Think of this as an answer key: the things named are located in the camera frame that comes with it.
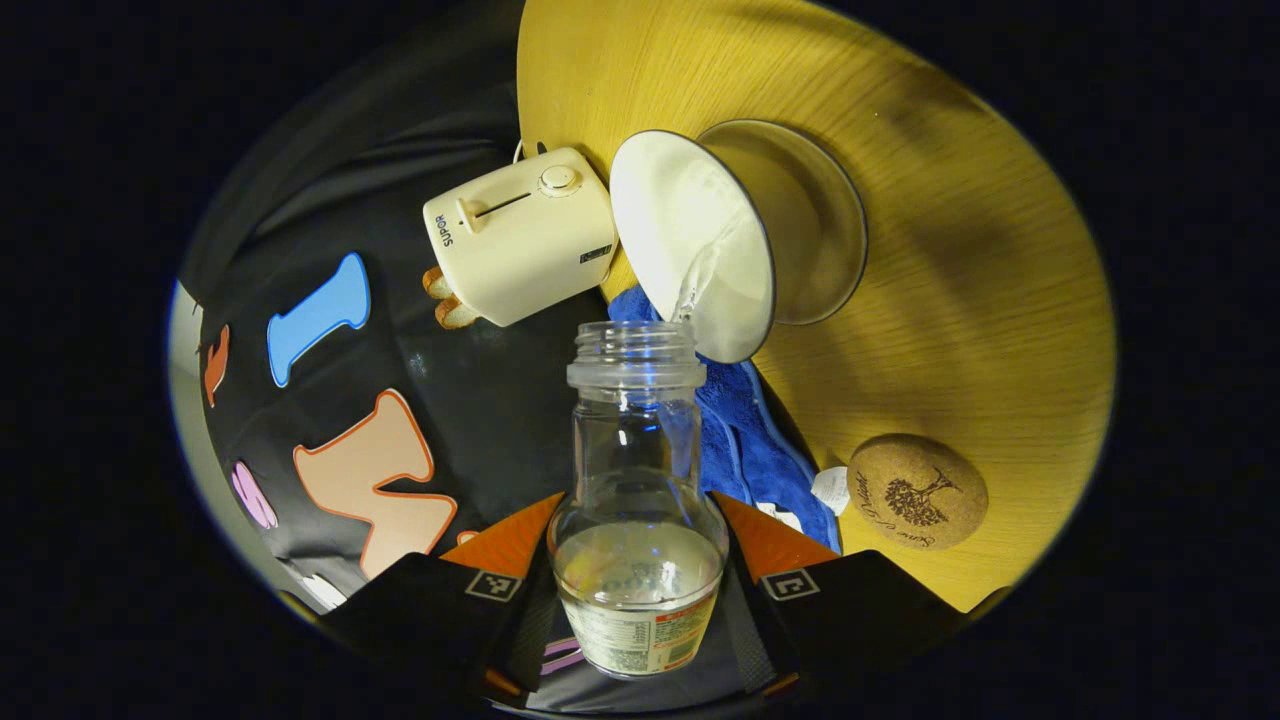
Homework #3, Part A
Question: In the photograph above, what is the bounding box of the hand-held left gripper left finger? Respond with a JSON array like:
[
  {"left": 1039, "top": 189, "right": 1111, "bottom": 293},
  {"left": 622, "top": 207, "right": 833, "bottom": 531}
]
[{"left": 315, "top": 492, "right": 569, "bottom": 701}]

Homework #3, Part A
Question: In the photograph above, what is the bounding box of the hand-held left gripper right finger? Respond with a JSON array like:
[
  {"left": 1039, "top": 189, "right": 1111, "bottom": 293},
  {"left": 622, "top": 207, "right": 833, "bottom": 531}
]
[{"left": 712, "top": 492, "right": 966, "bottom": 698}]

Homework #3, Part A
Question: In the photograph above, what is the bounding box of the clear plastic water bottle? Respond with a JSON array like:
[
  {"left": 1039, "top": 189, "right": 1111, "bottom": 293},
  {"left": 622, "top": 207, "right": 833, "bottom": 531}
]
[{"left": 547, "top": 320, "right": 731, "bottom": 679}]

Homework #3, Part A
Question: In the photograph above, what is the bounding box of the round cork coaster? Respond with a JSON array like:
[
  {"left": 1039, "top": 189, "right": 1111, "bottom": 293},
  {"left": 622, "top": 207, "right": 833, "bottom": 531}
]
[{"left": 847, "top": 433, "right": 990, "bottom": 551}]

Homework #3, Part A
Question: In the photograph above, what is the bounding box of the yellow-green ceramic teacup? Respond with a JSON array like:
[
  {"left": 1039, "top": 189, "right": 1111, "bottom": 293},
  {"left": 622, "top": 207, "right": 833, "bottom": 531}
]
[{"left": 610, "top": 128, "right": 801, "bottom": 364}]

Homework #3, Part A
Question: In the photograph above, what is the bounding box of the blue towel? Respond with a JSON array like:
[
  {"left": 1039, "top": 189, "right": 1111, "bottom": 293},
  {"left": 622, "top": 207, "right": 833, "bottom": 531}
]
[{"left": 607, "top": 285, "right": 851, "bottom": 553}]

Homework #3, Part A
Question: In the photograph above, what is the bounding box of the white toaster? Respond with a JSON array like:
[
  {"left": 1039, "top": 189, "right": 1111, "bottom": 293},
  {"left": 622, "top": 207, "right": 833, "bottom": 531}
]
[{"left": 422, "top": 147, "right": 619, "bottom": 329}]

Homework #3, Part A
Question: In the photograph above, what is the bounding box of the yellow-green ceramic saucer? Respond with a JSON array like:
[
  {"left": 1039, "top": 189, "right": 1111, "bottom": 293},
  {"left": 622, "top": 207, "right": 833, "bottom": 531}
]
[{"left": 700, "top": 118, "right": 869, "bottom": 326}]

